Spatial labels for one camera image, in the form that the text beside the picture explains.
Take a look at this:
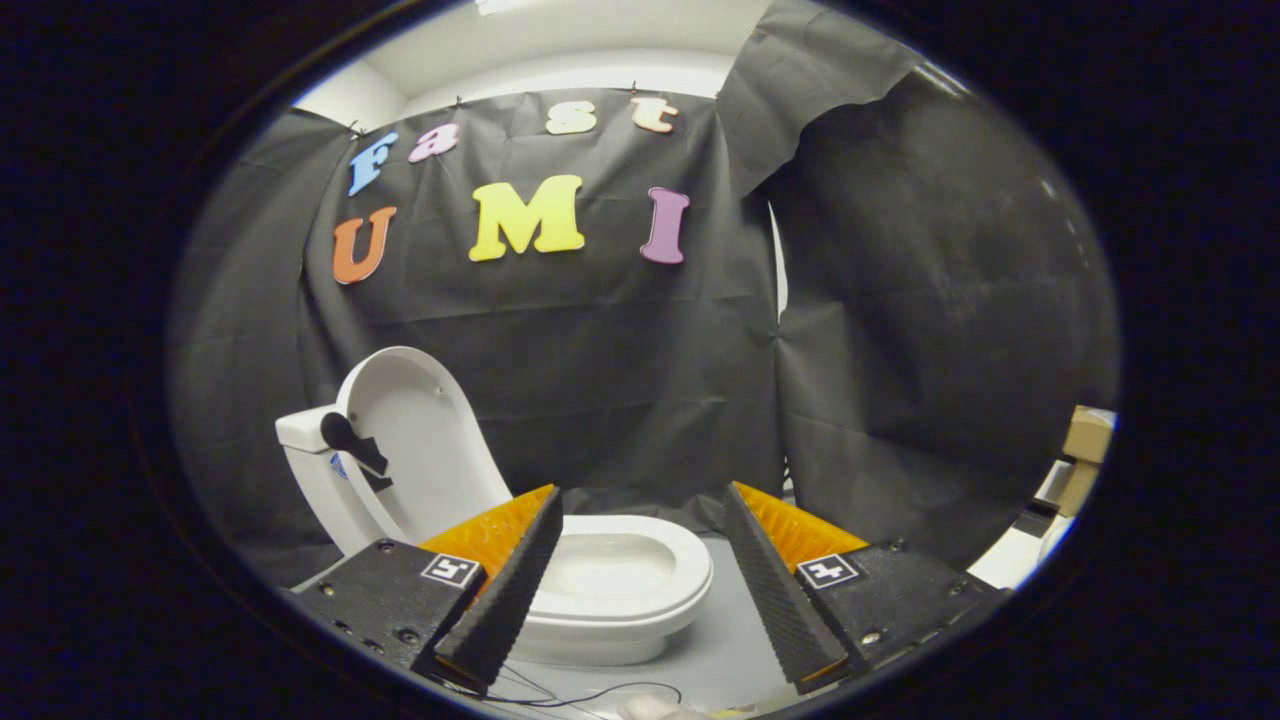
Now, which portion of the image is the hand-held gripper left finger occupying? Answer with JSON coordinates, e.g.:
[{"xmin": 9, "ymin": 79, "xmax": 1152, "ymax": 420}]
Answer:
[{"xmin": 284, "ymin": 484, "xmax": 565, "ymax": 697}]

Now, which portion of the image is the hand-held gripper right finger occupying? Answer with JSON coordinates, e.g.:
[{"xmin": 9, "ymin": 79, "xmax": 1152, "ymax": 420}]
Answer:
[{"xmin": 722, "ymin": 481, "xmax": 1007, "ymax": 697}]

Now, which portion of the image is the white toilet lid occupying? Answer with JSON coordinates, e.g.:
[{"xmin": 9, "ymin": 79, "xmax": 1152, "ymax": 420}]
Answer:
[{"xmin": 320, "ymin": 346, "xmax": 514, "ymax": 547}]

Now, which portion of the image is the white toilet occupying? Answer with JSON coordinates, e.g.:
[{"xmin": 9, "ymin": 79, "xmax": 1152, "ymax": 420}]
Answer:
[{"xmin": 275, "ymin": 405, "xmax": 715, "ymax": 668}]

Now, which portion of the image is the white flat panel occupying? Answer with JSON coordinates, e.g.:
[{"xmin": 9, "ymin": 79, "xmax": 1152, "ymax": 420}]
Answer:
[{"xmin": 965, "ymin": 462, "xmax": 1077, "ymax": 591}]

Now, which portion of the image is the black backdrop cloth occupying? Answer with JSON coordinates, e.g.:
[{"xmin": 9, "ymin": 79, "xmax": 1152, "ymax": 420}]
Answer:
[{"xmin": 165, "ymin": 0, "xmax": 1121, "ymax": 586}]

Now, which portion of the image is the brown cardboard box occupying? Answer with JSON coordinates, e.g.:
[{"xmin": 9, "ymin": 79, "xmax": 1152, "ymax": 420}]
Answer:
[{"xmin": 1058, "ymin": 405, "xmax": 1117, "ymax": 517}]

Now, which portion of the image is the thin black cable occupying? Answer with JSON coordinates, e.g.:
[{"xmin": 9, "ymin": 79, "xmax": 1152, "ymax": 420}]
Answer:
[{"xmin": 440, "ymin": 658, "xmax": 684, "ymax": 713}]

